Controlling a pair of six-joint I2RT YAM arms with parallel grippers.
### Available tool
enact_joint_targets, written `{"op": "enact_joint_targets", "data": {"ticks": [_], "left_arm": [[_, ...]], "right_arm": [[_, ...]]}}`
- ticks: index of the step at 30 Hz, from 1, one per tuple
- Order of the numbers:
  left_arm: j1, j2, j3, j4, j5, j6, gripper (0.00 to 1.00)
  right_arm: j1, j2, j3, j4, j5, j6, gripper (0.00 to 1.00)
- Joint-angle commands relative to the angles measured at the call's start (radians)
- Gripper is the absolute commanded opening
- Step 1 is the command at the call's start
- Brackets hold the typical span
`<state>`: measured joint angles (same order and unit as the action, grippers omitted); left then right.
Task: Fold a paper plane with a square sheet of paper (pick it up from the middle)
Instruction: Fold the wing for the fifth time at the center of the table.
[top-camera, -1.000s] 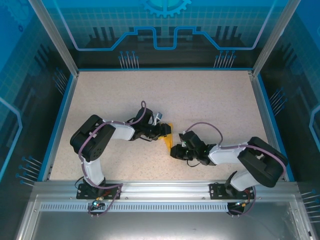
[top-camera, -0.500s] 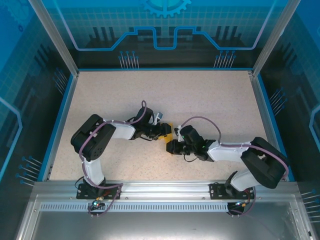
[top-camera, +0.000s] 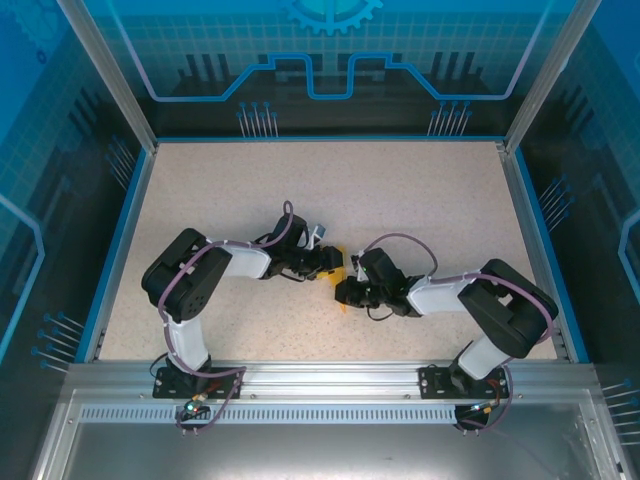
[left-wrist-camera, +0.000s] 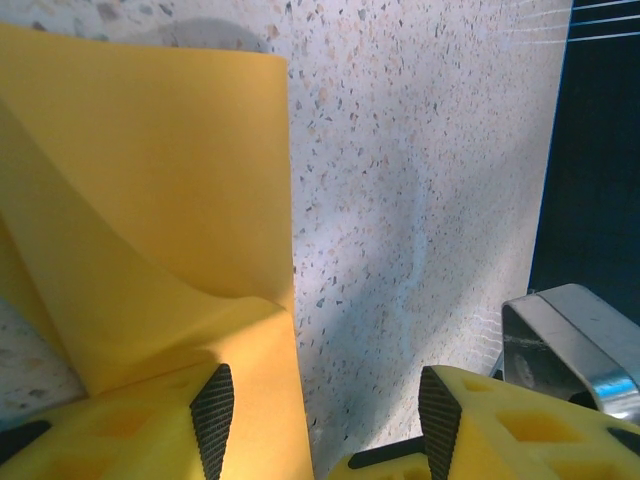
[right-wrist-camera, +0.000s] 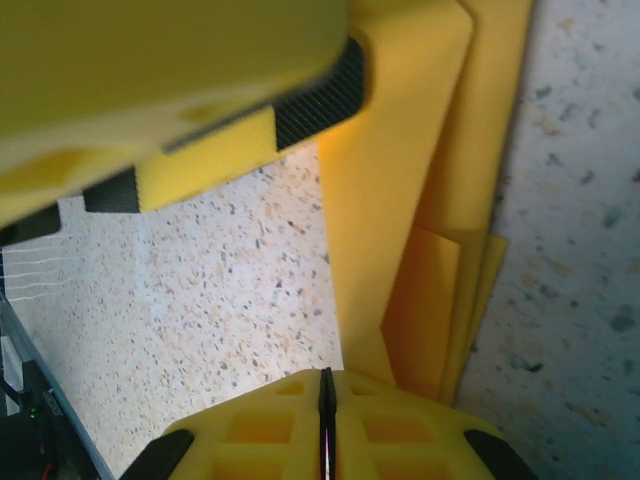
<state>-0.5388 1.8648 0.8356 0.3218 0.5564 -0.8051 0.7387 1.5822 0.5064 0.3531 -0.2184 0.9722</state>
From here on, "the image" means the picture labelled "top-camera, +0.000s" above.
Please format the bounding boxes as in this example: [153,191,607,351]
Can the grey metal sheet panel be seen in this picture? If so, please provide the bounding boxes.
[29,389,631,480]

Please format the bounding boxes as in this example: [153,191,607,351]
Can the slotted grey cable duct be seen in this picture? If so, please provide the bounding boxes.
[79,405,459,426]

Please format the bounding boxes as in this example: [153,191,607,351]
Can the aluminium mounting rail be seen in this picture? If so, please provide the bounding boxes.
[67,358,599,402]

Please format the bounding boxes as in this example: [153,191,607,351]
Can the aluminium frame post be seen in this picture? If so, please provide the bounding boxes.
[55,0,160,154]
[501,0,605,154]

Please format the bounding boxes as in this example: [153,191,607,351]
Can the yellow paper sheet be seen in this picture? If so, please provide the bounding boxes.
[314,243,354,317]

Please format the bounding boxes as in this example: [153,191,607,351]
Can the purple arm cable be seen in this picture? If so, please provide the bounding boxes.
[357,233,560,435]
[157,199,249,435]

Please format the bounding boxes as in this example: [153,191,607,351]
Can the blue edged table side rail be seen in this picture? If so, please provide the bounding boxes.
[79,142,161,364]
[499,141,591,364]

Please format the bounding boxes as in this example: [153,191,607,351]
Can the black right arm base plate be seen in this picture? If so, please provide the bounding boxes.
[418,364,511,400]

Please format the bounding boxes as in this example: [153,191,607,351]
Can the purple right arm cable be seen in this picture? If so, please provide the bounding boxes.
[357,233,560,435]

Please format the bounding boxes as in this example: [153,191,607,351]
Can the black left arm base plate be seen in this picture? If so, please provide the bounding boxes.
[152,366,245,400]

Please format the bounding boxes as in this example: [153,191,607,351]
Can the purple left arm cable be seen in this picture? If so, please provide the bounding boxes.
[157,199,249,435]

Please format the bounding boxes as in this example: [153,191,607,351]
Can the left cable connector with light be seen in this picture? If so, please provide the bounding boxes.
[182,394,209,419]

